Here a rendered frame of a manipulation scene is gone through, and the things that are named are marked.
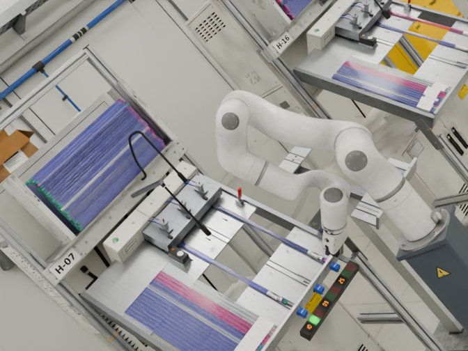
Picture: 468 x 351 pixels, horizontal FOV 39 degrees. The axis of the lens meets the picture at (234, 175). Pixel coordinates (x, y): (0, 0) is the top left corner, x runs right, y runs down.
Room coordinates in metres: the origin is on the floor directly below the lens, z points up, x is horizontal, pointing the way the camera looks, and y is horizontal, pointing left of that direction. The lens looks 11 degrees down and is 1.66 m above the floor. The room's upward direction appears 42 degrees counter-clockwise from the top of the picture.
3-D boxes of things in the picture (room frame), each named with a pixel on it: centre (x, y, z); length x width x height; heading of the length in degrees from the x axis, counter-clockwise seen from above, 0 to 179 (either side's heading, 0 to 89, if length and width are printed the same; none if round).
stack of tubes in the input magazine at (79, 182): (2.63, 0.37, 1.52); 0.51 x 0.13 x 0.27; 119
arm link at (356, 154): (1.95, -0.33, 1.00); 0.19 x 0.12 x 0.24; 160
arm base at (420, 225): (1.98, -0.34, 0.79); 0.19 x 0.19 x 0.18
